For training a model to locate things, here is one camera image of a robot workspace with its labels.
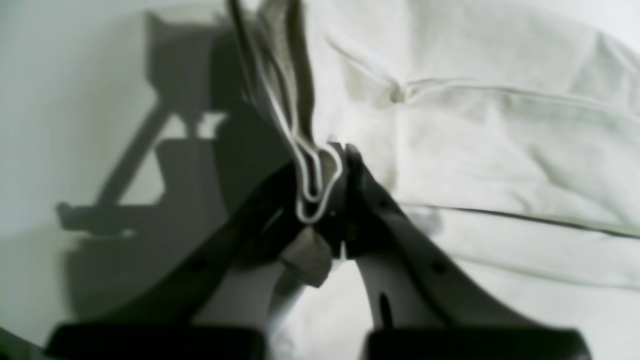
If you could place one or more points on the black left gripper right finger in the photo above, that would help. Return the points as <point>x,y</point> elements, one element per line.
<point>411,284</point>

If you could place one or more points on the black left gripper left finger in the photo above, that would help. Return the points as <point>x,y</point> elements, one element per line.
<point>137,269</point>

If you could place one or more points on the light beige T-shirt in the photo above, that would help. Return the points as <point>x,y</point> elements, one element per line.
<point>508,133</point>

